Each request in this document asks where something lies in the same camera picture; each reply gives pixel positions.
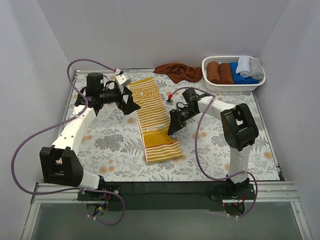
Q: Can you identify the floral patterned table mat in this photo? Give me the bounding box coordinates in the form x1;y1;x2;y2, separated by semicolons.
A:
77;71;280;182

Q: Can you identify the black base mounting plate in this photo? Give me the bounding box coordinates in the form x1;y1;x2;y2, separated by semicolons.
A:
77;181;256;216

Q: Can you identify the rolled brown towel left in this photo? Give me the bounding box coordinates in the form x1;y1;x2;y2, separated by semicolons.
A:
206;61;221;84

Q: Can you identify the yellow striped towel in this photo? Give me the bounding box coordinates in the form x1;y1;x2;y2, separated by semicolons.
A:
128;77;183;164

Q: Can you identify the rolled brown towel right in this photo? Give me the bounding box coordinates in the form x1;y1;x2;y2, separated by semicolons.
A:
218;63;234;85

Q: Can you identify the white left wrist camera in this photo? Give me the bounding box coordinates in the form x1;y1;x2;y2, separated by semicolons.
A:
115;70;132;93

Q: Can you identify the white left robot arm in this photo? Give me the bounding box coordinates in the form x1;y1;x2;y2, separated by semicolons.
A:
39;70;141;200

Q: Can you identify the crumpled brown towel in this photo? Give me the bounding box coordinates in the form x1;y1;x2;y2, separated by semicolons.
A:
153;62;203;84

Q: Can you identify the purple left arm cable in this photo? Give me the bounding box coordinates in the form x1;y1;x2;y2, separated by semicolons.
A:
10;58;127;226

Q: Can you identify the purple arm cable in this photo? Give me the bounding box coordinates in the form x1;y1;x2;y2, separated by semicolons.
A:
10;58;127;226
167;86;258;219

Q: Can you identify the aluminium frame rail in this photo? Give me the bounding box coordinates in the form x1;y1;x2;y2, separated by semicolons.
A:
33;181;300;203

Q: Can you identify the rolled light blue towel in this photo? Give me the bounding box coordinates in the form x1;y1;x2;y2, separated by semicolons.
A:
236;55;251;78

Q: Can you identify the rolled grey towel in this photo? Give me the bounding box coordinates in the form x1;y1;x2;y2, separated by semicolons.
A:
249;57;265;81

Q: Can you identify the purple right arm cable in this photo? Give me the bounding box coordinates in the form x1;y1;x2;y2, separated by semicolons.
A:
167;86;258;219

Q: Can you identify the rolled brown towel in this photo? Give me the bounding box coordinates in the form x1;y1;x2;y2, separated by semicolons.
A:
206;61;221;84
218;63;234;85

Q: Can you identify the white plastic basket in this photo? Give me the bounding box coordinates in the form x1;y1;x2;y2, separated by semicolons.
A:
201;55;266;92

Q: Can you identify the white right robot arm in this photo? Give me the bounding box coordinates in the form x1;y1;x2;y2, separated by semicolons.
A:
167;87;259;199

